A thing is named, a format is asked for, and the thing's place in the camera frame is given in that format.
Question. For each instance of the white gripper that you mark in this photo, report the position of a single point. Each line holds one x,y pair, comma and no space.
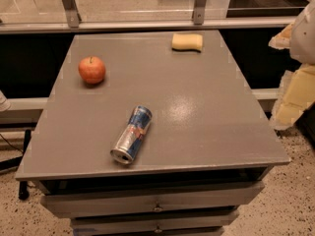
304,39

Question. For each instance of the red apple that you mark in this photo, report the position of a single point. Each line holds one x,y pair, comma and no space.
92,70

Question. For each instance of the yellow sponge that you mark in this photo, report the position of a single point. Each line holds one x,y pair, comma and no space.
187,42

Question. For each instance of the grey drawer cabinet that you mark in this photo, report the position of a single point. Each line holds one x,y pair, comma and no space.
207,126

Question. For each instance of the lower grey drawer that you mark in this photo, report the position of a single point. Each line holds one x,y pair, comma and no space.
168,222

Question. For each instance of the grey drawer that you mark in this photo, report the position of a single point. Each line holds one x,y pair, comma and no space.
168,222
152,200

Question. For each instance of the blue silver energy drink can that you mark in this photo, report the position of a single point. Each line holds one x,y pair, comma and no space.
128,144

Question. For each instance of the upper grey drawer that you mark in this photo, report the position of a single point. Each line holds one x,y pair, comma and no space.
152,200

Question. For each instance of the metal railing frame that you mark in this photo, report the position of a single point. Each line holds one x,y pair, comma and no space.
35,16

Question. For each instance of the black stand with cable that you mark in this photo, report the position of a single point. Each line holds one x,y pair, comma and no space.
23,193

